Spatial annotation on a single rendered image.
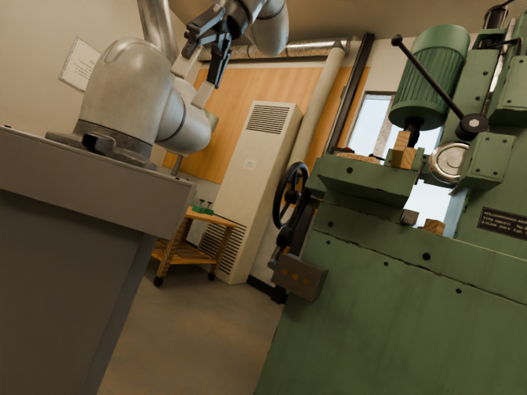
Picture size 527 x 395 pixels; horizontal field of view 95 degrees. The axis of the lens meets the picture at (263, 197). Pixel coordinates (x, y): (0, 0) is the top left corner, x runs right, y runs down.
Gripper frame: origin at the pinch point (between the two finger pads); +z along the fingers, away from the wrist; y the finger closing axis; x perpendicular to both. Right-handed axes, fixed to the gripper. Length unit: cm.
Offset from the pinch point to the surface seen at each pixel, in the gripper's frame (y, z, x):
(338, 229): -16, 10, 48
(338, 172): -6.3, -0.9, 38.5
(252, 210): -173, 17, 19
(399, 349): -6, 29, 70
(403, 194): 0, -1, 52
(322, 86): -174, -120, 22
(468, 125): -11, -30, 64
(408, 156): 0, -10, 49
